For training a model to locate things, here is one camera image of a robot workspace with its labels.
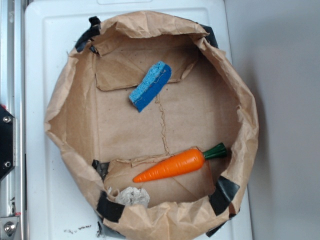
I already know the black corner bracket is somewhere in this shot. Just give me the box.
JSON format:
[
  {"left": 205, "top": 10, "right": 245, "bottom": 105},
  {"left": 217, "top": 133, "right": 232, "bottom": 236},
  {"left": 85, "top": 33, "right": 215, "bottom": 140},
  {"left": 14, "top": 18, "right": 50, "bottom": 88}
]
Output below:
[{"left": 0, "top": 105, "right": 15, "bottom": 181}]

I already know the brown paper bag bin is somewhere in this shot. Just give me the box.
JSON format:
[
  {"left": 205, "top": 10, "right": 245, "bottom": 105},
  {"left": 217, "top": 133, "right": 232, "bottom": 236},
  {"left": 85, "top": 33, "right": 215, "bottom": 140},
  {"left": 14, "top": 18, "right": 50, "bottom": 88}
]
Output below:
[{"left": 44, "top": 11, "right": 259, "bottom": 240}]

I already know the orange toy carrot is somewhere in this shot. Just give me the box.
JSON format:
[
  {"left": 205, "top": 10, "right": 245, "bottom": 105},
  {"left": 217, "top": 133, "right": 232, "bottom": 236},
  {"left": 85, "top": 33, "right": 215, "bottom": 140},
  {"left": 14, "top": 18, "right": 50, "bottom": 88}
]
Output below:
[{"left": 132, "top": 143, "right": 228, "bottom": 183}]

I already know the blue sponge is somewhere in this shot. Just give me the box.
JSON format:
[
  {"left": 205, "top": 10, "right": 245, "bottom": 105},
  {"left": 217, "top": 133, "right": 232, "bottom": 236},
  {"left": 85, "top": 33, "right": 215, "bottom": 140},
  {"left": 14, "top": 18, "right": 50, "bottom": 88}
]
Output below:
[{"left": 129, "top": 61, "right": 172, "bottom": 113}]

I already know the white plastic tray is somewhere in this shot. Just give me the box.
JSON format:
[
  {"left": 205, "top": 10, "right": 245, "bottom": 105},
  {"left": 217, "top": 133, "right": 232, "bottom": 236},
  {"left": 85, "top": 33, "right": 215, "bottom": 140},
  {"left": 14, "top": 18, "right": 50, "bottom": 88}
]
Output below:
[{"left": 24, "top": 0, "right": 253, "bottom": 240}]

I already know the aluminium frame rail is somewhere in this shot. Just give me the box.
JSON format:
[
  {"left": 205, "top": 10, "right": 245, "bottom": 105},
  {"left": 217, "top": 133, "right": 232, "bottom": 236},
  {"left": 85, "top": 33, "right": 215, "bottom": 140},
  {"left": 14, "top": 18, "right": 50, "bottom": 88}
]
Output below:
[{"left": 0, "top": 0, "right": 29, "bottom": 240}]

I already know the crumpled white paper ball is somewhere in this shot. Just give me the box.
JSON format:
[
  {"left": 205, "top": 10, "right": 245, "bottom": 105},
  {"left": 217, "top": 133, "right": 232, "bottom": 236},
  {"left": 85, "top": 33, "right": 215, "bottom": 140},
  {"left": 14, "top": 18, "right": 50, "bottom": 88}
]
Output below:
[{"left": 115, "top": 186, "right": 150, "bottom": 208}]

